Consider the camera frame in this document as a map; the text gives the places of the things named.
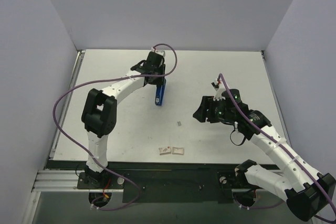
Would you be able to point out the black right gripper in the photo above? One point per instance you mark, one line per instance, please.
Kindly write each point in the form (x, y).
(209, 109)

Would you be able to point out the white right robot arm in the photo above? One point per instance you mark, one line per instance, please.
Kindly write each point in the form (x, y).
(304, 189)

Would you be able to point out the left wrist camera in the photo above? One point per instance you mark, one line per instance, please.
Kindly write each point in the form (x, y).
(158, 51)

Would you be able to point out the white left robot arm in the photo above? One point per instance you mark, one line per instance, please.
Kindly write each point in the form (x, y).
(100, 111)

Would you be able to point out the aluminium frame rail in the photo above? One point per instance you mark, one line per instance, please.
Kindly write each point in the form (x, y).
(61, 178)

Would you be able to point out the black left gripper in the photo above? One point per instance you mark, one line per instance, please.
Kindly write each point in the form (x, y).
(160, 80)

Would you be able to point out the staple box tray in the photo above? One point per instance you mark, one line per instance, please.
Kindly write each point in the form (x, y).
(177, 150)

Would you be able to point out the staple box lid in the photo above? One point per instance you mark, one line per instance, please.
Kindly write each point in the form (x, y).
(166, 150)

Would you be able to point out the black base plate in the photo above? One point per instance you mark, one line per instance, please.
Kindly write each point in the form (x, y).
(170, 183)

